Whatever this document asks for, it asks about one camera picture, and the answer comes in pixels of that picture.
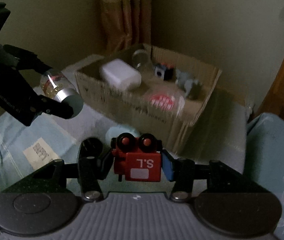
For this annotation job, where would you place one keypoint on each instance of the light blue oval case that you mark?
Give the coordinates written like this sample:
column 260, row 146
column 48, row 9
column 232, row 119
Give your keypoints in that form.
column 115, row 131

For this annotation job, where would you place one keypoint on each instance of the white rectangular case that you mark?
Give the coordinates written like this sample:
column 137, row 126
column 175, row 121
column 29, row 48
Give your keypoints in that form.
column 120, row 75

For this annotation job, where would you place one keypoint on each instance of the clear plastic jar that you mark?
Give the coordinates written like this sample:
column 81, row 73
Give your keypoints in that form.
column 140, row 59

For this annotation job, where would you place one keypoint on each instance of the clear tub red label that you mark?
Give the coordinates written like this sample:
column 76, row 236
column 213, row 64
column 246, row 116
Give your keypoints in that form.
column 165, row 98

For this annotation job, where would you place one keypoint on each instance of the cardboard box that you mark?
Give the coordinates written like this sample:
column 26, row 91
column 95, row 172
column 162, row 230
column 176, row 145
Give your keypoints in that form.
column 130, row 107

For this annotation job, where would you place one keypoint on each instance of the black white cube toy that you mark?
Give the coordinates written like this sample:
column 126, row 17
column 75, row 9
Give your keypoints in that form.
column 164, row 71

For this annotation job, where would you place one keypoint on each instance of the red toy car block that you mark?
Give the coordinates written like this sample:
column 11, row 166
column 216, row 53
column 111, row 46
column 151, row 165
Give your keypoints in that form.
column 137, row 158

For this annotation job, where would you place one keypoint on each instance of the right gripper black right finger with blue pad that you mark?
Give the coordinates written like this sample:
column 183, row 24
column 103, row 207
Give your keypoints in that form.
column 183, row 172

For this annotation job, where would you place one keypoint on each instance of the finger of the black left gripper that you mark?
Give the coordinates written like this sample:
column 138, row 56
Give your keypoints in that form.
column 64, row 110
column 26, row 60

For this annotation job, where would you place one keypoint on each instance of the light blue blanket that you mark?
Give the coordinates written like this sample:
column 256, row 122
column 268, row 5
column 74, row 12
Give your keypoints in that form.
column 220, row 133

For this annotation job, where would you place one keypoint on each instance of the brown curtain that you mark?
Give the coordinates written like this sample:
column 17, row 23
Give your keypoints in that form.
column 126, row 22

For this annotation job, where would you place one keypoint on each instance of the glass bottle yellow capsules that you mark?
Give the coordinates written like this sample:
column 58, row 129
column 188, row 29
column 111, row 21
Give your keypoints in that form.
column 56, row 86

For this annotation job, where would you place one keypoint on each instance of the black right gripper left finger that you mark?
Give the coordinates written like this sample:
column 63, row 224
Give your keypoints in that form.
column 93, row 164

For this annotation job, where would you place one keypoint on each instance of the light blue floral pillow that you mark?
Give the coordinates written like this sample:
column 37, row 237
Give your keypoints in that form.
column 265, row 157

